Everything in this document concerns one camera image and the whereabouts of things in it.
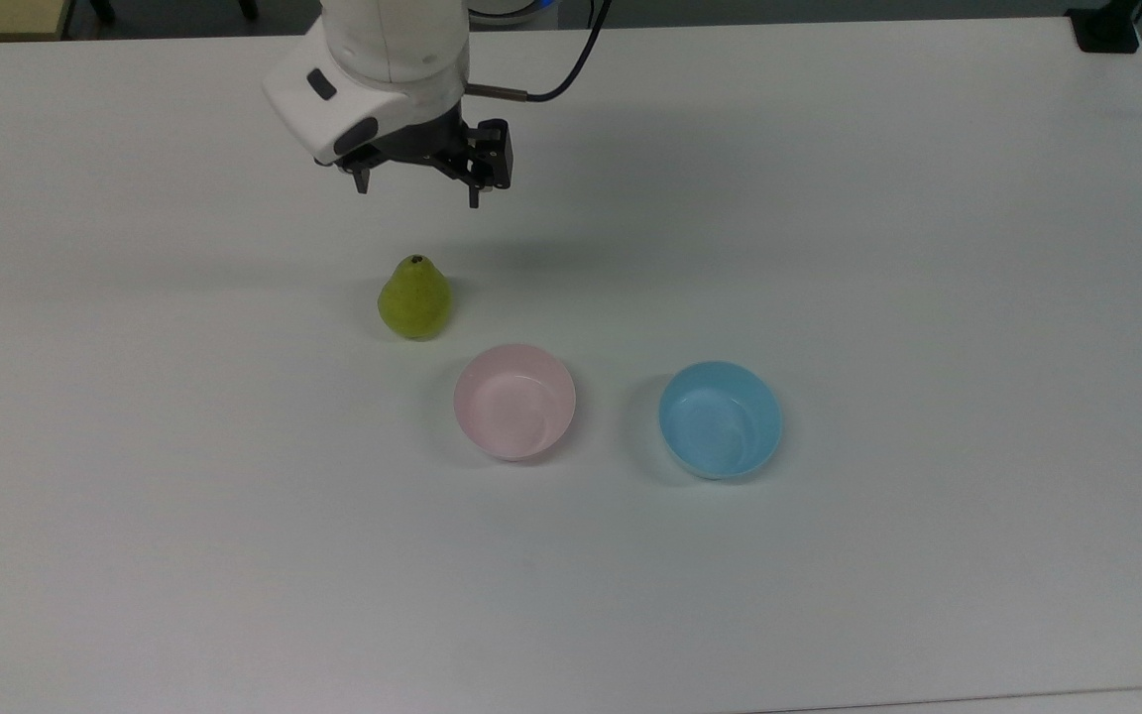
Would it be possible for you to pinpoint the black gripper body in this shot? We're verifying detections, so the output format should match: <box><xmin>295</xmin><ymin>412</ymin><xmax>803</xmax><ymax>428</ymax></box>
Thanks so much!
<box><xmin>314</xmin><ymin>102</ymin><xmax>514</xmax><ymax>194</ymax></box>

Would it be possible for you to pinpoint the green pear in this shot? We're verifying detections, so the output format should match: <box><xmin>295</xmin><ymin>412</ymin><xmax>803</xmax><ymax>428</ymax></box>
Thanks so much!
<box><xmin>377</xmin><ymin>254</ymin><xmax>454</xmax><ymax>341</ymax></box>

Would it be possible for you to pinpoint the pink bowl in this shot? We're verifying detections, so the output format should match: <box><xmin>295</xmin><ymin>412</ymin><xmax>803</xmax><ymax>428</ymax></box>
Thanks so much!
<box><xmin>453</xmin><ymin>343</ymin><xmax>578</xmax><ymax>463</ymax></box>

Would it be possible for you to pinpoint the blue bowl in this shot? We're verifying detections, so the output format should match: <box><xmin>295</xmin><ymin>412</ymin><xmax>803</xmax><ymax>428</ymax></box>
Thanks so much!
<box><xmin>657</xmin><ymin>360</ymin><xmax>785</xmax><ymax>482</ymax></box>

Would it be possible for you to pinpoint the black table clamp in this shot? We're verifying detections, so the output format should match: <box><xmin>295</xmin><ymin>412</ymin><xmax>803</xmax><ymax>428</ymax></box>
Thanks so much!
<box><xmin>1067</xmin><ymin>0</ymin><xmax>1142</xmax><ymax>55</ymax></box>

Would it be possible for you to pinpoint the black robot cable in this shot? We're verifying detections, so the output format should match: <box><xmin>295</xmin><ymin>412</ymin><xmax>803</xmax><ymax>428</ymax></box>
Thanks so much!
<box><xmin>465</xmin><ymin>0</ymin><xmax>614</xmax><ymax>104</ymax></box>

